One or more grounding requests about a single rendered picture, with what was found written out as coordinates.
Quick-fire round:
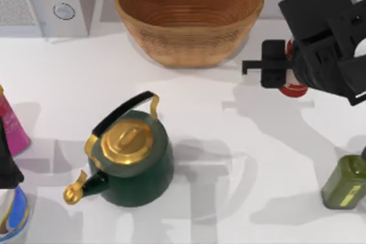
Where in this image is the red and white can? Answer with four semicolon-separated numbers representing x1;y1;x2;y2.
279;39;309;98

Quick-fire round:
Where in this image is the brown woven basket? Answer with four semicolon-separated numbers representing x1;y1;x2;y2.
114;0;265;69

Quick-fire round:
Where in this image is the green bottle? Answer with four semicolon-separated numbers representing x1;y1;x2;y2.
320;146;366;210

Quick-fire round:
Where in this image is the green and gold kettle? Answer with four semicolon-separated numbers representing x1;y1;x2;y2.
62;90;175;208

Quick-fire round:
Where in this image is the pale microwave oven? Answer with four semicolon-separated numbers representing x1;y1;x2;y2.
0;0;97;39

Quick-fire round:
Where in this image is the small round microwave knob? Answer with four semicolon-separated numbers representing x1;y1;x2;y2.
53;2;77;22

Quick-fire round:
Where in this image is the blue and white cup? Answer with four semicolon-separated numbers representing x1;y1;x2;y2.
0;185;30;244

